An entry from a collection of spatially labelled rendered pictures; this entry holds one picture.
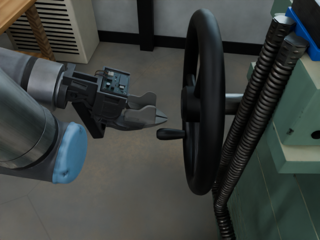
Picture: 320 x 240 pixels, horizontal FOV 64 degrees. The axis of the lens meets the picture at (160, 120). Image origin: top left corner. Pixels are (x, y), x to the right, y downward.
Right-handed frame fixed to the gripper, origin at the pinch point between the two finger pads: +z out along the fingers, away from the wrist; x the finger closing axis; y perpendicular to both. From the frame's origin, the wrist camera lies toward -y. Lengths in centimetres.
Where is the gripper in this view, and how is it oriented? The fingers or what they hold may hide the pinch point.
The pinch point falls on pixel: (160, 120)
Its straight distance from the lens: 54.0
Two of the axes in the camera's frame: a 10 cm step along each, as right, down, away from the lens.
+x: 0.1, -7.7, 6.4
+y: 3.4, -6.0, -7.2
